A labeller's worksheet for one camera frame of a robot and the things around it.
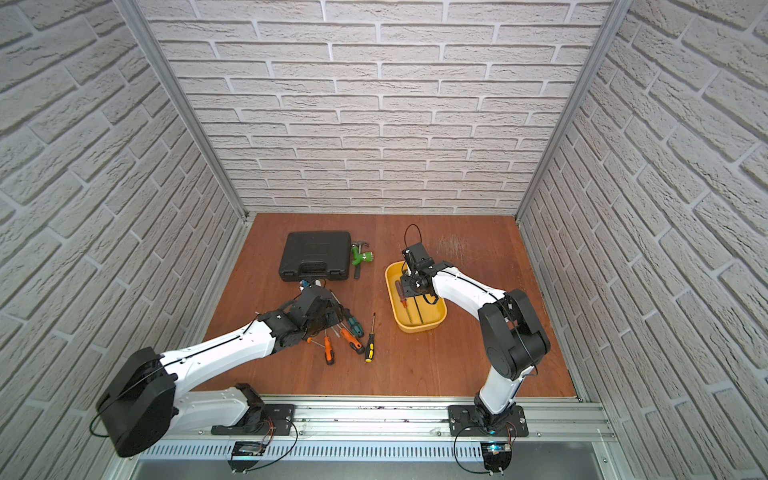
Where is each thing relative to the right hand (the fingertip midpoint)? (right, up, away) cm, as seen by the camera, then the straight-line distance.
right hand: (415, 285), depth 94 cm
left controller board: (-43, -38, -24) cm, 62 cm away
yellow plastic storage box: (-1, -9, -1) cm, 9 cm away
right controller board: (+18, -38, -23) cm, 48 cm away
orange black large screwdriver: (-19, -15, -8) cm, 26 cm away
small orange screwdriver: (-25, -18, -11) cm, 33 cm away
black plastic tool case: (-36, +9, +8) cm, 38 cm away
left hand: (-21, -5, -8) cm, 24 cm away
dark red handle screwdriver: (-4, -4, +1) cm, 6 cm away
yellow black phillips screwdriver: (-14, -19, -11) cm, 26 cm away
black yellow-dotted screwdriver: (0, -5, -2) cm, 5 cm away
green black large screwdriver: (-19, -11, -6) cm, 23 cm away
